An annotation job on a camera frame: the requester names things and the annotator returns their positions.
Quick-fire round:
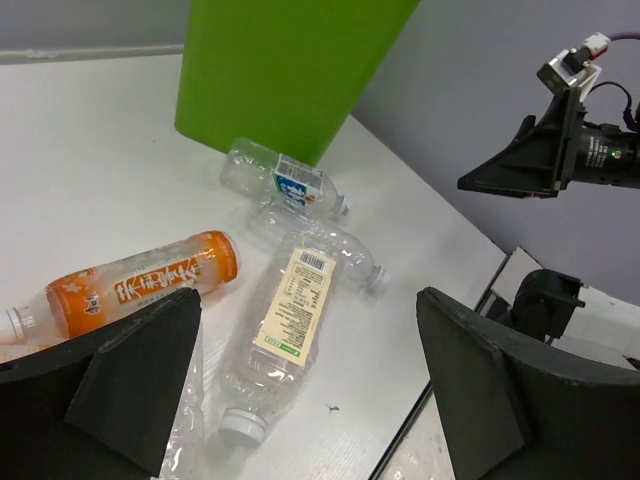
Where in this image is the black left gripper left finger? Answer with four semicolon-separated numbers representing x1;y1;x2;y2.
1;288;201;479

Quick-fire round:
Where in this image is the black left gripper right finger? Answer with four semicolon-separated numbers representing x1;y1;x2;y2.
416;287;639;479

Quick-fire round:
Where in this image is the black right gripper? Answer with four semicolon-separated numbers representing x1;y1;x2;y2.
457;89;639;199

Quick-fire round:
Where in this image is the clear bottle cream label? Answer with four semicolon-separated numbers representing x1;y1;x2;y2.
218;232;343;448

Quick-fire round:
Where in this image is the clear bottle white cap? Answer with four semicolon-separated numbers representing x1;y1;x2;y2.
247;204;390;296

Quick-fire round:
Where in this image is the clear bottle blue white label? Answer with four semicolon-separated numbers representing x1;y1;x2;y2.
220;138;350;218

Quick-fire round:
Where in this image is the green plastic bin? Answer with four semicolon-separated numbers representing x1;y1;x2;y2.
174;0;418;165

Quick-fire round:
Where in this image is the orange tea bottle white text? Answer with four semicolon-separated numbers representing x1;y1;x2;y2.
1;231;240;345

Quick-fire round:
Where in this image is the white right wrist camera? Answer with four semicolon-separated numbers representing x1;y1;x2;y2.
537;33;611;98

